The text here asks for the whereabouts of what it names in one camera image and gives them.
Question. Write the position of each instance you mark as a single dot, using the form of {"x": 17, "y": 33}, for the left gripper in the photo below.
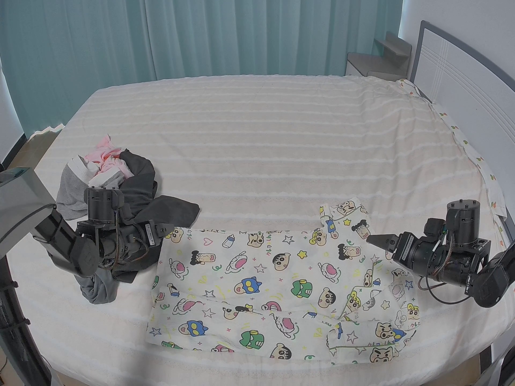
{"x": 151, "y": 235}

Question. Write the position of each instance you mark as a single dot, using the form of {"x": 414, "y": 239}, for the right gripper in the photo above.
{"x": 418, "y": 253}

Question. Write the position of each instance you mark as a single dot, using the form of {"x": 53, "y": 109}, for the white printed pyjama top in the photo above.
{"x": 281, "y": 280}

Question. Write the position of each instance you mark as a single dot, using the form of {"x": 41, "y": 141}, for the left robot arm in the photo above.
{"x": 68, "y": 239}

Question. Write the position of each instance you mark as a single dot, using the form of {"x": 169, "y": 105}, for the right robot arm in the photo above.
{"x": 462, "y": 223}

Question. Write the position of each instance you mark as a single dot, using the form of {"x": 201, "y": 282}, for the pile of clothes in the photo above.
{"x": 169, "y": 215}

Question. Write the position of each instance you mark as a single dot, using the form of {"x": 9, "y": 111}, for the bed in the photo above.
{"x": 261, "y": 135}

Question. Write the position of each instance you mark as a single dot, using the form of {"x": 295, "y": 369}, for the grey bedside table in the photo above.
{"x": 368, "y": 64}

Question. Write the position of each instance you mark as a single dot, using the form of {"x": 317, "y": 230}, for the blue-green curtain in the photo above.
{"x": 201, "y": 22}

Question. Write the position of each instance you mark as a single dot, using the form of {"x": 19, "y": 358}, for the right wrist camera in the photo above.
{"x": 433, "y": 227}

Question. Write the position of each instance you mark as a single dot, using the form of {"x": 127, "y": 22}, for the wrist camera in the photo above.
{"x": 116, "y": 203}
{"x": 433, "y": 227}

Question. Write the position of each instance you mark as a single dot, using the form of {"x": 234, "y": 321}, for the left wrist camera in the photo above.
{"x": 116, "y": 203}

